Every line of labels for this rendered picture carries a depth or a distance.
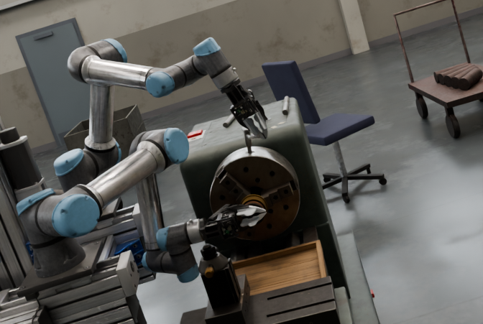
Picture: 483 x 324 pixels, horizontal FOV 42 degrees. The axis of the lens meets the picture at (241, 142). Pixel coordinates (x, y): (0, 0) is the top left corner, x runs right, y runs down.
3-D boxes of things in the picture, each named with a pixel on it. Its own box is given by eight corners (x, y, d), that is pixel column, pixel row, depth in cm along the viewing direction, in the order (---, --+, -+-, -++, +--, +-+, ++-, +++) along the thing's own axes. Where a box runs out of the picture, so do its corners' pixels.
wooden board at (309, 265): (222, 276, 220) (218, 265, 219) (323, 250, 215) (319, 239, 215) (213, 321, 191) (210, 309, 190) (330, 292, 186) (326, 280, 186)
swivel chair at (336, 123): (370, 167, 551) (336, 38, 524) (398, 186, 488) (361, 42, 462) (297, 191, 546) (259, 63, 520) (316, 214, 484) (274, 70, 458)
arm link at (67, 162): (57, 195, 235) (43, 161, 232) (83, 180, 245) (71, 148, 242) (77, 193, 228) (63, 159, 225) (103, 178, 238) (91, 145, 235)
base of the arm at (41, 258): (31, 282, 182) (18, 252, 180) (43, 261, 197) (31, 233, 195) (80, 266, 183) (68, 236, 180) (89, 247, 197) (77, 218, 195)
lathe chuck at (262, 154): (218, 235, 234) (206, 153, 226) (302, 227, 231) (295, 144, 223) (215, 245, 225) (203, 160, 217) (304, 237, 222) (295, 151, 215)
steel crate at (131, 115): (82, 192, 783) (61, 138, 767) (94, 171, 885) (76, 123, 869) (150, 170, 784) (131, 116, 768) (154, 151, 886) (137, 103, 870)
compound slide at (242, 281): (217, 297, 182) (211, 281, 181) (251, 288, 181) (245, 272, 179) (210, 336, 162) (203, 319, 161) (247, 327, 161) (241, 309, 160)
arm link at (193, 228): (195, 238, 211) (188, 215, 209) (208, 235, 210) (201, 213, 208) (192, 247, 204) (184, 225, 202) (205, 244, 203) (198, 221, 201)
